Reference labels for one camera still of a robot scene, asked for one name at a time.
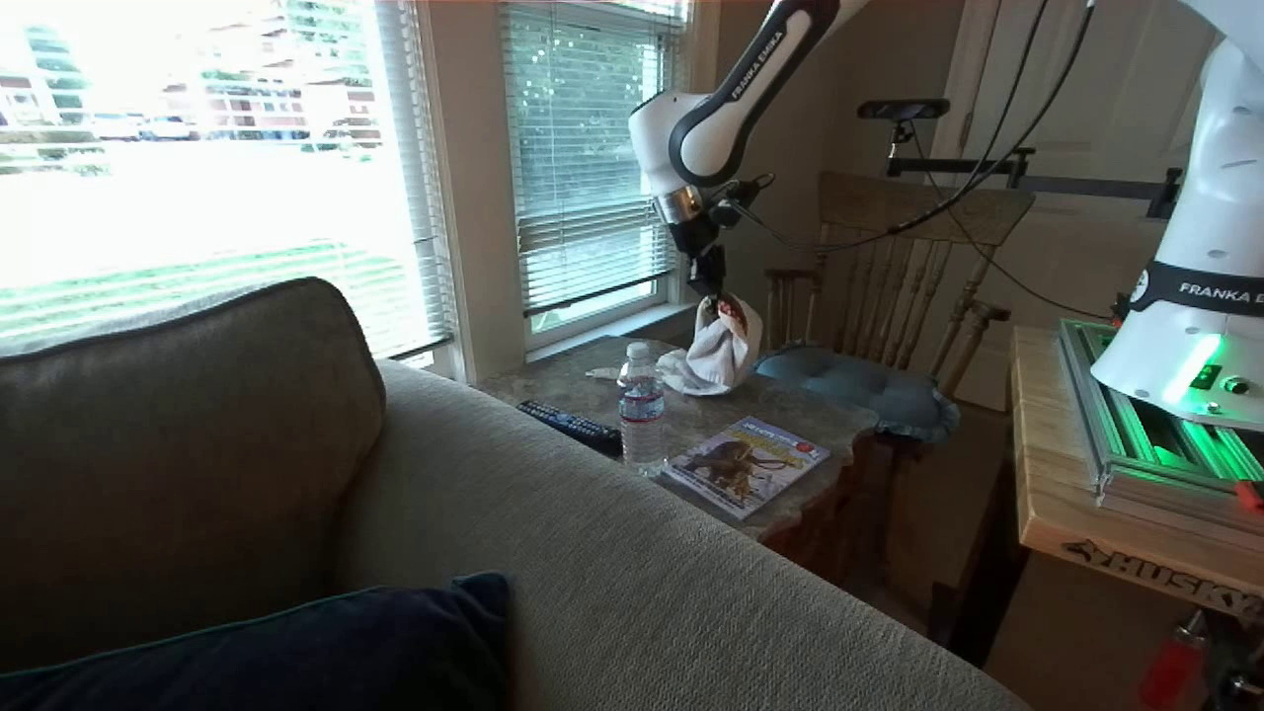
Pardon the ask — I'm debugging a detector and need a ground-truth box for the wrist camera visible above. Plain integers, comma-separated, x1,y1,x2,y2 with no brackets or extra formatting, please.
707,173,777,229

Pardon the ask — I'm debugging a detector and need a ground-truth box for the black remote control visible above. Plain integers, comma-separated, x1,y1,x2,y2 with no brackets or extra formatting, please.
515,399,625,459

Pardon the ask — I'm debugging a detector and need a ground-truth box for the large window with blinds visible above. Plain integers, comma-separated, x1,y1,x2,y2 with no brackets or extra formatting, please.
0,0,461,378

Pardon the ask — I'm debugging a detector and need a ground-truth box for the wooden spindle chair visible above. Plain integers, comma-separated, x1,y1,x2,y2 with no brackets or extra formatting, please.
764,172,1037,633

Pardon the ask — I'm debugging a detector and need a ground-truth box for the brown sofa back cushion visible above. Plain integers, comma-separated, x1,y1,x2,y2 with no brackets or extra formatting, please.
0,276,387,674

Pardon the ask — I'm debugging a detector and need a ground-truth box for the clear plastic water bottle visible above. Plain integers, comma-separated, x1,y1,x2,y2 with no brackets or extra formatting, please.
617,342,667,478

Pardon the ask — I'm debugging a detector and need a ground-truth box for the red clamp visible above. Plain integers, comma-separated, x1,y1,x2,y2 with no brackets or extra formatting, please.
1139,610,1214,711

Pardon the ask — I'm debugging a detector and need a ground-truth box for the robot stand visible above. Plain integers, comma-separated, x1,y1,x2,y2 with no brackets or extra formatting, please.
1008,318,1264,711

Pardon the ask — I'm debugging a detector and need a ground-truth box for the camera on mount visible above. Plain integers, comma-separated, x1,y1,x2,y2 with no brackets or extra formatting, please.
856,97,1185,221

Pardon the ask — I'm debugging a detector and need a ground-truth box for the blue seat cushion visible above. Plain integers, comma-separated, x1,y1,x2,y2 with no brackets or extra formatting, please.
754,345,962,443

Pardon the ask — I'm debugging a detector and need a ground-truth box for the narrow window with blinds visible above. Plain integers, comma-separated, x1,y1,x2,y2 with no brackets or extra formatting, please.
498,0,694,349

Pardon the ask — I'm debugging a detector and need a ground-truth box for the white tea towel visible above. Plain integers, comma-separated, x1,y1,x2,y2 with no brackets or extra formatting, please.
655,293,765,398

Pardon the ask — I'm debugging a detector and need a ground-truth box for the navy blue pillow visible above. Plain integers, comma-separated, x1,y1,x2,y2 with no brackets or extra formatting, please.
0,572,513,711

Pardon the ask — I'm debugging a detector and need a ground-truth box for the beige sofa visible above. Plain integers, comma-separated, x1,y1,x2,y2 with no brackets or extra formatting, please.
0,276,1030,711

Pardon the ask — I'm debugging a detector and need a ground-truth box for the white door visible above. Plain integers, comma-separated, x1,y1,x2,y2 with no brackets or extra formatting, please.
930,0,1225,414

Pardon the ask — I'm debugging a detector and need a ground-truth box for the dinosaur picture book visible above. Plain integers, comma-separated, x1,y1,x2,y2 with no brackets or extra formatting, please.
659,416,832,522

